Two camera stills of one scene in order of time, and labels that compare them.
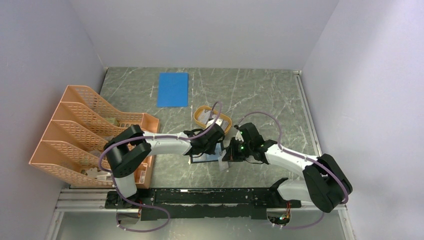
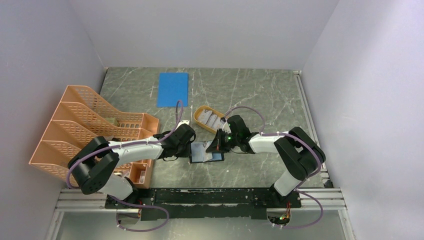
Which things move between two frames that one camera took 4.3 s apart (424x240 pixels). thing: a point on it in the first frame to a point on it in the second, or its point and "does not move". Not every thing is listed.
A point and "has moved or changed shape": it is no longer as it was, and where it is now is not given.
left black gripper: (211, 150) to (186, 153)
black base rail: (201, 204) does not move
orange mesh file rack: (84, 122) does not move
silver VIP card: (223, 165) has moved or changed shape
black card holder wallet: (206, 157) does not move
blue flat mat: (173, 89) does not move
